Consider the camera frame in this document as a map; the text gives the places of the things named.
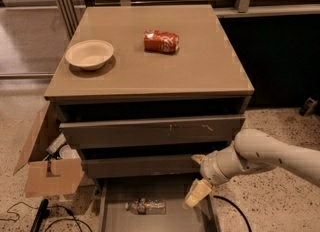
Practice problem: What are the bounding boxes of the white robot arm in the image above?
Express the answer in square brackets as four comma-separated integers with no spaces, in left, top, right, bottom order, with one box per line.
[184,129,320,208]

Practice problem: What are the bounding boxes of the clear plastic water bottle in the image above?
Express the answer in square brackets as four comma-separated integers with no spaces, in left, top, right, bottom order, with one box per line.
[125,198,166,215]

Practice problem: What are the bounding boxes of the grey bottom drawer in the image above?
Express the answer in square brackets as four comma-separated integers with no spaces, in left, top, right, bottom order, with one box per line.
[97,175,220,232]

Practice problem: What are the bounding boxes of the crushed red soda can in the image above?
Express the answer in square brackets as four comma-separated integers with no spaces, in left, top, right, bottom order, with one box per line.
[144,30,179,53]

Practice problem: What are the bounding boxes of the black power strip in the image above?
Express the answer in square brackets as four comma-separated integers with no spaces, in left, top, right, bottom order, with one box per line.
[30,199,50,232]

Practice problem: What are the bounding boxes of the white item in box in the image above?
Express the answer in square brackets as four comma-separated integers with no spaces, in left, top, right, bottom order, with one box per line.
[46,133,66,155]

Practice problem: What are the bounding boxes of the grey drawer cabinet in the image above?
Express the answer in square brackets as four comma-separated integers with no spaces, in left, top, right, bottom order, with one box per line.
[43,4,255,190]

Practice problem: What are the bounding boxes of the black cable right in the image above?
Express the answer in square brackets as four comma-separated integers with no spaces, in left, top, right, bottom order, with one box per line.
[213,194,253,232]

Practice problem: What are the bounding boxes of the white paper bowl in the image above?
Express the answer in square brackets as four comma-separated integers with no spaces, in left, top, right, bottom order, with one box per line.
[65,40,114,71]

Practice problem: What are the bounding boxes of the grey middle drawer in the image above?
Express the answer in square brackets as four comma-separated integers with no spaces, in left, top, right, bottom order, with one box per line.
[82,154,200,178]

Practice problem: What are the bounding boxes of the grey drawer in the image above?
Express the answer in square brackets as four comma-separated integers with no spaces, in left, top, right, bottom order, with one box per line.
[97,175,220,232]
[82,154,200,178]
[60,115,245,149]

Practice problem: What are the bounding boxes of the grey top drawer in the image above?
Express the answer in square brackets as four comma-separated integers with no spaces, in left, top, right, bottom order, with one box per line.
[60,115,245,149]

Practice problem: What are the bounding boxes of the small dark floor object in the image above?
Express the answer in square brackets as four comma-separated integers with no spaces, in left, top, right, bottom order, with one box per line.
[299,97,318,116]

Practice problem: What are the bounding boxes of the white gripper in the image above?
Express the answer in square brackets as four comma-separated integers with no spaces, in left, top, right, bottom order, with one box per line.
[184,146,240,208]

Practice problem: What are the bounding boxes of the thin black cable left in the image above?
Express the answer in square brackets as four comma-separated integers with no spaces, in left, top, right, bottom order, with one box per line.
[0,201,94,232]

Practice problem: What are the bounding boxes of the brown cardboard box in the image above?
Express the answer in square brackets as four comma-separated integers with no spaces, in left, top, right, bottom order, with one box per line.
[13,102,84,198]

